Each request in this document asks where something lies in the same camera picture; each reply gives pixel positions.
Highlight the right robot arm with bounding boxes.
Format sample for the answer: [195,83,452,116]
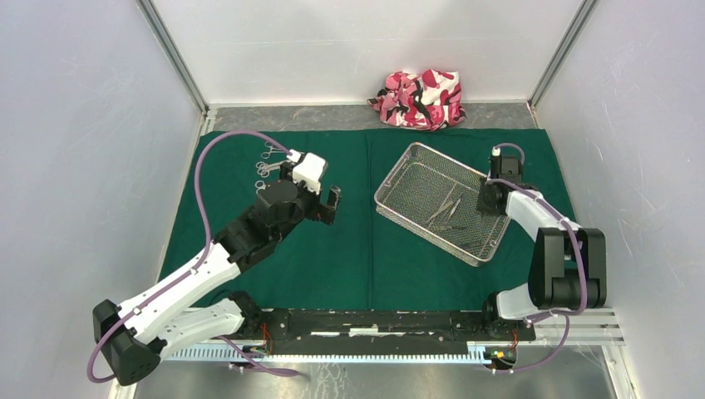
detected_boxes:
[476,147,607,339]

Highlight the pink camouflage cloth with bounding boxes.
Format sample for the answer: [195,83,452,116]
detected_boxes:
[367,68,466,131]

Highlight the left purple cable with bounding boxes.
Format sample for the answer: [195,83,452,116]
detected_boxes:
[86,130,301,384]

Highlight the aluminium frame rail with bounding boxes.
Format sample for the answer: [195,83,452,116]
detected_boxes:
[166,308,625,364]

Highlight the surgical forceps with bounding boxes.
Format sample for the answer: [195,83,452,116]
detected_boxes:
[260,141,284,160]

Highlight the surgical scissors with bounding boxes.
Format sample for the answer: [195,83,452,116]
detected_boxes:
[254,180,269,193]
[255,160,286,173]

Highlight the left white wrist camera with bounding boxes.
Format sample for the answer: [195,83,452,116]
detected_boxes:
[287,150,328,195]

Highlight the wire mesh instrument tray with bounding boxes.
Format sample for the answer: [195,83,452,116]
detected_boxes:
[374,142,509,267]

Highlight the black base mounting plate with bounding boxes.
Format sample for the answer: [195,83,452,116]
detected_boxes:
[229,308,536,356]

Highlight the green surgical drape cloth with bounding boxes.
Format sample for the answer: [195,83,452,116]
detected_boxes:
[160,127,579,311]

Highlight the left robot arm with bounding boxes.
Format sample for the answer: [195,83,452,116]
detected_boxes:
[89,179,341,386]

